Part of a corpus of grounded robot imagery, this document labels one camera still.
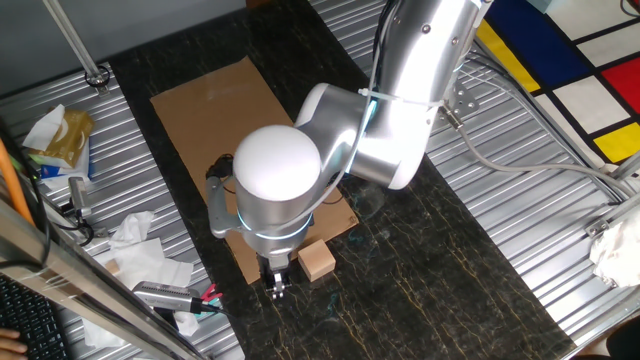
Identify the orange tube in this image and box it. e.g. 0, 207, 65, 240
0, 137, 36, 226

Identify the aluminium pole with foot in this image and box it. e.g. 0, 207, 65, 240
42, 0, 111, 96

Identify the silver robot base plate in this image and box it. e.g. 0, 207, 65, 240
444, 82, 480, 124

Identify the red clothespin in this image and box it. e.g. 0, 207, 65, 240
199, 283, 224, 304

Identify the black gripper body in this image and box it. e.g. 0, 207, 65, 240
256, 252, 294, 281

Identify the large wooden cube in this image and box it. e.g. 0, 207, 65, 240
297, 238, 337, 284

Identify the grey base cable with connector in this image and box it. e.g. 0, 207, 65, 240
438, 107, 639, 199

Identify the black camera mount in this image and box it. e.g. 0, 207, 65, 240
59, 199, 109, 246

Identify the blue white tissue pack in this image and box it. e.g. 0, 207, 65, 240
29, 139, 94, 191

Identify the yellow tissue box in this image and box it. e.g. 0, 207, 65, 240
42, 108, 95, 169

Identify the black marble pattern mat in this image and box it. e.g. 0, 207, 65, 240
107, 0, 576, 360

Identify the brown cardboard sheet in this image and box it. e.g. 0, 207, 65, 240
149, 55, 360, 285

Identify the person hand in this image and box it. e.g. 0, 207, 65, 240
0, 328, 30, 357

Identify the black keyboard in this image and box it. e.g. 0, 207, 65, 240
0, 274, 71, 360

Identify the mondrian pattern mat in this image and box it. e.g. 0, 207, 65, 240
474, 0, 640, 166

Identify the white pulled tissue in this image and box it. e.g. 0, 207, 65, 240
22, 103, 67, 152

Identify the aluminium profile bar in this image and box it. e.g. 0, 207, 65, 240
584, 192, 640, 239

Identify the silver metal frame beam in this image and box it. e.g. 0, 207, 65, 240
0, 197, 206, 360

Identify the large white tissue sheet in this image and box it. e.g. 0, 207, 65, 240
82, 237, 201, 349

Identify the crumpled white tissue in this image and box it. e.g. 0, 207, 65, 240
108, 210, 155, 251

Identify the white crumpled cloth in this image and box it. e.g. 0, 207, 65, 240
588, 214, 640, 289

